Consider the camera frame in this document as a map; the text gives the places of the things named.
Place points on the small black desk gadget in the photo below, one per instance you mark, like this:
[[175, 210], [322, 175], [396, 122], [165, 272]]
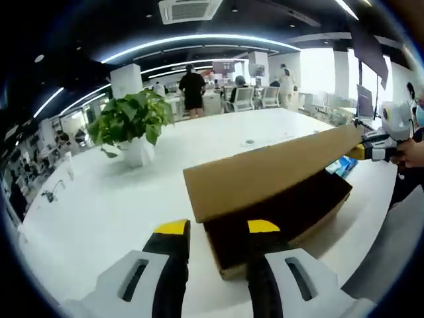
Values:
[[51, 195]]

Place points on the ceiling air conditioner unit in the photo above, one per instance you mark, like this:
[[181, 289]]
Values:
[[189, 11]]

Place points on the white office chair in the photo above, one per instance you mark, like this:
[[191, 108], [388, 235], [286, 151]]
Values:
[[243, 99], [271, 96]]

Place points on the long curved ceiling light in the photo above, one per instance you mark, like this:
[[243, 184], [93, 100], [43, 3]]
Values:
[[198, 38]]

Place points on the person's right hand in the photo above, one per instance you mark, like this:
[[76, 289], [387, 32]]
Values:
[[412, 154]]

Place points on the person's dark clothing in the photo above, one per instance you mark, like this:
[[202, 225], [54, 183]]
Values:
[[410, 189]]

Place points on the brown cardboard shoe box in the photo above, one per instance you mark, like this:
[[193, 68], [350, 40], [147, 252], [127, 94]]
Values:
[[265, 172]]

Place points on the desk monitor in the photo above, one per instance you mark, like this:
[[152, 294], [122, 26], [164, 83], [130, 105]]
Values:
[[364, 101]]

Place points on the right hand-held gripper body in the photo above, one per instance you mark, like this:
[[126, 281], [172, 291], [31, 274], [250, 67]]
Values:
[[399, 121]]

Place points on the blue wet wipes pack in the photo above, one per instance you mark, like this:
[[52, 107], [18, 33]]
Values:
[[341, 167]]

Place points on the green potted plant white pot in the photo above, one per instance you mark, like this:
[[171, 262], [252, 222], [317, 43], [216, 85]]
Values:
[[132, 112]]

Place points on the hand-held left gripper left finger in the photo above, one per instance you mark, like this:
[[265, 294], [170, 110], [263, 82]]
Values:
[[169, 265]]

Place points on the black hanging panel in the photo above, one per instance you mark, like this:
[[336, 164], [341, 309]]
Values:
[[367, 49]]

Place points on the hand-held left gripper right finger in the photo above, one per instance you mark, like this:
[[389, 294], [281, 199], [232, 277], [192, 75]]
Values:
[[265, 271]]

